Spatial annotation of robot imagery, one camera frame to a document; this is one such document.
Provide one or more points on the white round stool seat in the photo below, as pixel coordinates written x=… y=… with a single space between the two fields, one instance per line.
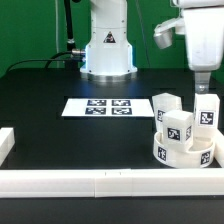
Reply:
x=199 y=156

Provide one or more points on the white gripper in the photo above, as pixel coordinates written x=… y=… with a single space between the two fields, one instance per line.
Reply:
x=204 y=35

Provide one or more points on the black vertical pole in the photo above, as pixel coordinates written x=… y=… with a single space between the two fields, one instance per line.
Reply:
x=70 y=40

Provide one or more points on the white tag sheet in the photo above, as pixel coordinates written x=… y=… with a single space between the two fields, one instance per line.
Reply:
x=77 y=107

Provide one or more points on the white fence bar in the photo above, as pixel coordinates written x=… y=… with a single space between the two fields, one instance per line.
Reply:
x=7 y=142
x=111 y=183
x=219 y=148

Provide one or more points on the white front fence bar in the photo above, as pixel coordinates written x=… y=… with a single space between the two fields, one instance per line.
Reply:
x=111 y=183

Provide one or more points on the white right fence bar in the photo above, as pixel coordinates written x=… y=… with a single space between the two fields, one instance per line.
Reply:
x=219 y=148

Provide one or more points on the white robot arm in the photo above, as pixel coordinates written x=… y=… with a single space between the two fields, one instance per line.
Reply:
x=109 y=54

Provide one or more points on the white left fence bar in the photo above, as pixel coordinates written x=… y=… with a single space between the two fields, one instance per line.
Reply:
x=7 y=142

